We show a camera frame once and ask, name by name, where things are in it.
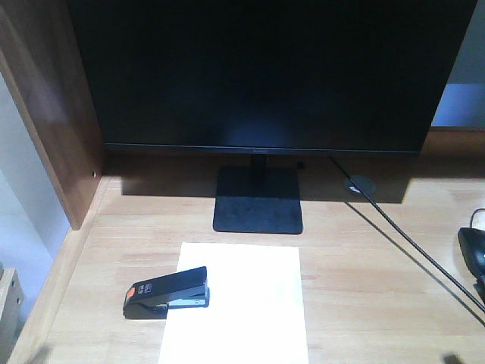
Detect white paper sheets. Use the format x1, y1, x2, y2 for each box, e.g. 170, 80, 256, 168
159, 243, 308, 363

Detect black stapler with orange button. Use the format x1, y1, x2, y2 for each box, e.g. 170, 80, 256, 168
123, 266, 210, 320

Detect wooden desk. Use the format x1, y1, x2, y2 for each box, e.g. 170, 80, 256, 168
1, 1, 484, 363

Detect black computer monitor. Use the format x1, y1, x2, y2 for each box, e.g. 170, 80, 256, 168
67, 1, 477, 234

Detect black computer mouse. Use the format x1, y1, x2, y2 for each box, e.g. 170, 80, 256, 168
458, 227, 484, 278

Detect grey desk cable grommet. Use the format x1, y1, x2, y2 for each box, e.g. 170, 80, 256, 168
344, 175, 377, 196

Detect black monitor cable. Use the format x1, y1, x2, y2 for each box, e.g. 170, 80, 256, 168
327, 154, 485, 315

